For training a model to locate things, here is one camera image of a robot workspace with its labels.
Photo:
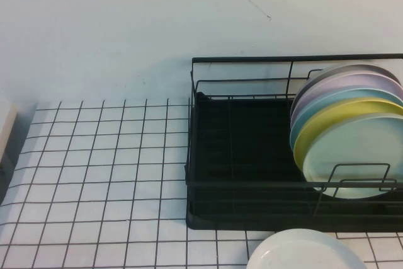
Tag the grey plate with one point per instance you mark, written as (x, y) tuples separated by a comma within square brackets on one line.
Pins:
[(346, 68)]

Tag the beige wooden board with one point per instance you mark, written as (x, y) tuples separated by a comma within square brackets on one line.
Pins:
[(7, 130)]

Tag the black plastic drip tray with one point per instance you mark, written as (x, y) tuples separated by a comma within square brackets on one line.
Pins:
[(258, 143)]

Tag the yellow plate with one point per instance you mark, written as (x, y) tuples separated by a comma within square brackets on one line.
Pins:
[(318, 124)]

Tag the pale mint green plate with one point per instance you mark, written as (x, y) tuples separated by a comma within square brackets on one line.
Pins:
[(352, 143)]

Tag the white plate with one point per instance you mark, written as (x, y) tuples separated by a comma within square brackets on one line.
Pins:
[(302, 250)]

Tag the lilac plate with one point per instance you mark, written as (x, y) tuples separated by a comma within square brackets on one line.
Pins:
[(346, 80)]

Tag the white black grid tablecloth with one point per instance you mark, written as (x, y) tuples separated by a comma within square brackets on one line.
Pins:
[(94, 162)]

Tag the light blue plate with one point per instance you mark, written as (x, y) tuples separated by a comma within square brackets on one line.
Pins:
[(333, 95)]

